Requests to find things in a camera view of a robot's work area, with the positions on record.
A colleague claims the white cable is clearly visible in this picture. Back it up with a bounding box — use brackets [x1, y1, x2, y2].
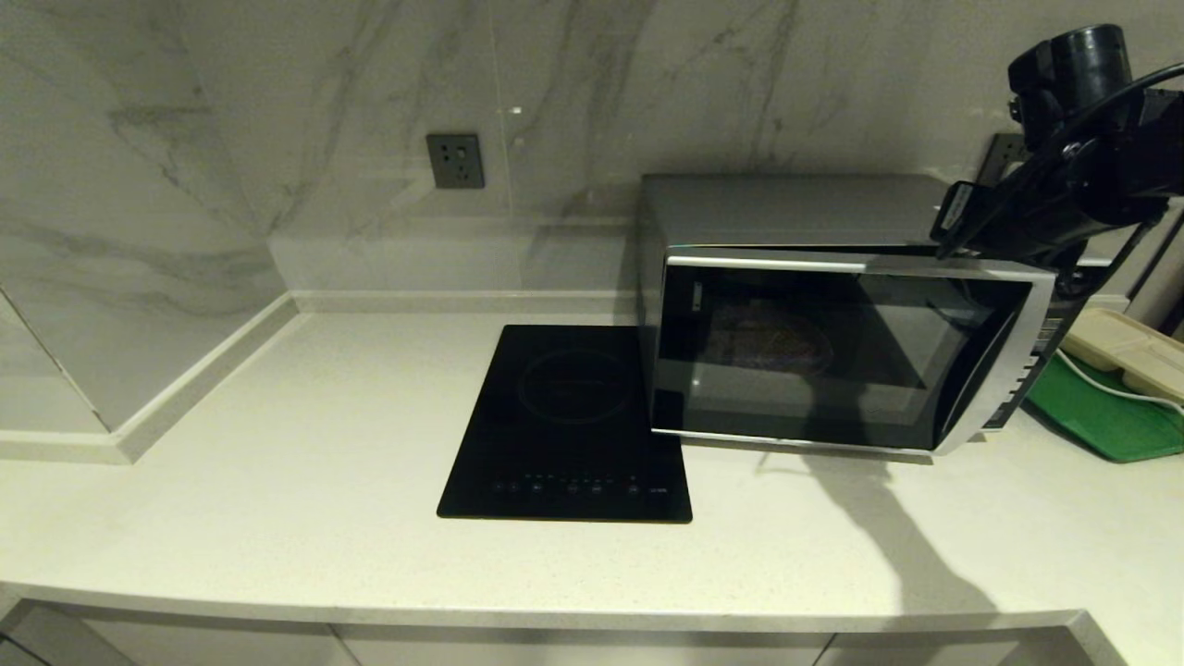
[1054, 350, 1184, 408]

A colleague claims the black cylindrical wrist camera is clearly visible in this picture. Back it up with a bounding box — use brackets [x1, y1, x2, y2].
[1006, 24, 1136, 130]

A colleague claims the grey cabinet front panel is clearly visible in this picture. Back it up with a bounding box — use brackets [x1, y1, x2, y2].
[814, 629, 1079, 666]

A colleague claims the silver Panasonic microwave oven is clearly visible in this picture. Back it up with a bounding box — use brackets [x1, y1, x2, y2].
[636, 174, 1111, 456]

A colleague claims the green plastic tray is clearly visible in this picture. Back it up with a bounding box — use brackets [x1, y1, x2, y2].
[1025, 351, 1184, 463]

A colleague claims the black induction cooktop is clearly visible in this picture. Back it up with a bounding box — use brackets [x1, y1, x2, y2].
[437, 325, 694, 524]

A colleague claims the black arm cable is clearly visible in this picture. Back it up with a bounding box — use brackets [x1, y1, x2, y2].
[953, 61, 1184, 255]

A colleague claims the purple round plate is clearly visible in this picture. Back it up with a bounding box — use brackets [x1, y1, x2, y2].
[708, 307, 833, 376]

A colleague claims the black glass microwave door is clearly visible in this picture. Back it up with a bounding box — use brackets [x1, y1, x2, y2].
[650, 252, 1057, 456]

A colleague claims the grey single wall socket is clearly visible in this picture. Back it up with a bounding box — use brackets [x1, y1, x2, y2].
[425, 134, 486, 191]

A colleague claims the grey double wall socket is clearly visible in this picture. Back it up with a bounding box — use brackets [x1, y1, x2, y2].
[979, 134, 1030, 188]

